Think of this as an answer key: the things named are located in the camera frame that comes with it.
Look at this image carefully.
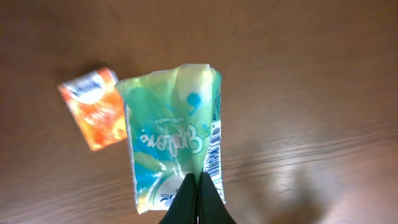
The orange tissue pack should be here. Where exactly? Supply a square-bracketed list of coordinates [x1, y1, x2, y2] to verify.
[58, 67, 127, 151]

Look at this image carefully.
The green tissue pack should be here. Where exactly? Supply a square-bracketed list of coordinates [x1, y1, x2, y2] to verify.
[116, 64, 224, 214]

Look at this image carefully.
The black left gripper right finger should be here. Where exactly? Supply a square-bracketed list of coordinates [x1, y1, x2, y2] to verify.
[198, 172, 236, 224]

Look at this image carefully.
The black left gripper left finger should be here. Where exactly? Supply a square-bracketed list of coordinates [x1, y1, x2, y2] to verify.
[159, 173, 198, 224]

